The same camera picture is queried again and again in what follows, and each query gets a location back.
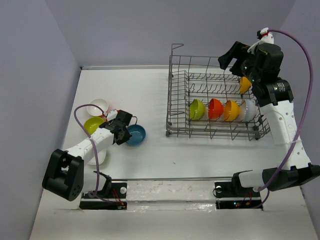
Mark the small yellow bowl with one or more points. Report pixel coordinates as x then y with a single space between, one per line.
231 111

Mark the blue bowl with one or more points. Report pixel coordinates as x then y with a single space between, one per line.
138 135

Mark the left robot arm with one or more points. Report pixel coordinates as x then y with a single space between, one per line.
64 175

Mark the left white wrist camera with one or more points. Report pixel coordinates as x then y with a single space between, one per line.
110 116

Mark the white orange-bottom bowl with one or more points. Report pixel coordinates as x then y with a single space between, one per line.
98 107

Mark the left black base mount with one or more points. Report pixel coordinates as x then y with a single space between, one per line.
112 196

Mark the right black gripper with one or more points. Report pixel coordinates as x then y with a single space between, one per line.
238 50

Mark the white round bowl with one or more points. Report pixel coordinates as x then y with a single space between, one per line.
248 110

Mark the white square bowl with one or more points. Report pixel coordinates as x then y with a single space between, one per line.
101 158

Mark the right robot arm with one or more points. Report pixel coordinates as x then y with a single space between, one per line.
275 99

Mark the grey wire dish rack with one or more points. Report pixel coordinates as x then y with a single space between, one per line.
200 93

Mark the large yellow bowl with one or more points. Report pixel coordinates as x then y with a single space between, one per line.
244 85

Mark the green bowl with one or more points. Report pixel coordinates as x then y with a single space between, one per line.
92 124
197 110

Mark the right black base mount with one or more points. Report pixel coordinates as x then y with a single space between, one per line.
230 195

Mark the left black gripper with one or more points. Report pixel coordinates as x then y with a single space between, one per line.
125 138

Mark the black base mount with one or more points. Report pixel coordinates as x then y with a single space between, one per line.
230 195
112 196

